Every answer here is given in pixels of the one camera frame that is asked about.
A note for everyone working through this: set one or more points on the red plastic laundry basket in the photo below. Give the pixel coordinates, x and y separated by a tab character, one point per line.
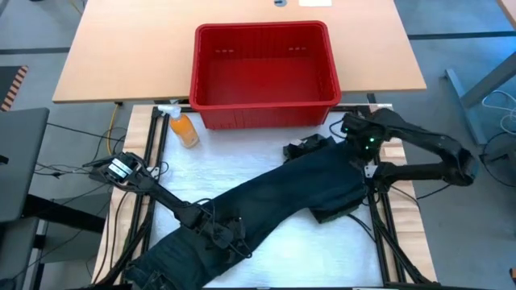
262	117

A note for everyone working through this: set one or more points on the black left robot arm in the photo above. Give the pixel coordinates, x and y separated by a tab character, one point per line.
161	197

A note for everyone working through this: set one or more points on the dark denim jeans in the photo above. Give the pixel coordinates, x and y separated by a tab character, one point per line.
282	193

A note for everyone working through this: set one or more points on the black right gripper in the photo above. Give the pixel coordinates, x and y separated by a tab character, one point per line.
364	151

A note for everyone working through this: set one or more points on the orange spray bottle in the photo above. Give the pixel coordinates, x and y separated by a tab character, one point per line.
185	133

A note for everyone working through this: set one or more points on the white paper sheet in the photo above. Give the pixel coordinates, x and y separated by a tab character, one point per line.
314	2

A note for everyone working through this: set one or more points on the green button shirt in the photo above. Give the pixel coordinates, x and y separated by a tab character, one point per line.
338	212

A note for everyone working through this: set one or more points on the dark grey office chair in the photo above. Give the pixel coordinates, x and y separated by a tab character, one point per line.
20	161

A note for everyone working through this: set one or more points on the black aluminium table frame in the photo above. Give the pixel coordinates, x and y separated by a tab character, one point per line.
156	114

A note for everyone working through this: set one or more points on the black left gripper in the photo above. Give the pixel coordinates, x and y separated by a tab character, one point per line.
225	237

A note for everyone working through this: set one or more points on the black trousers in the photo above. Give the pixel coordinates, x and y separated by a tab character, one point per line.
310	147

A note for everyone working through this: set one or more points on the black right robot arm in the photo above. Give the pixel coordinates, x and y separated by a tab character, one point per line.
423	137

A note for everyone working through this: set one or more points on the light wooden desk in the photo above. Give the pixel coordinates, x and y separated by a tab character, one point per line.
133	48

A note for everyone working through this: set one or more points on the grey metal desk leg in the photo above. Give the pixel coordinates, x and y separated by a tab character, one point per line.
467	105

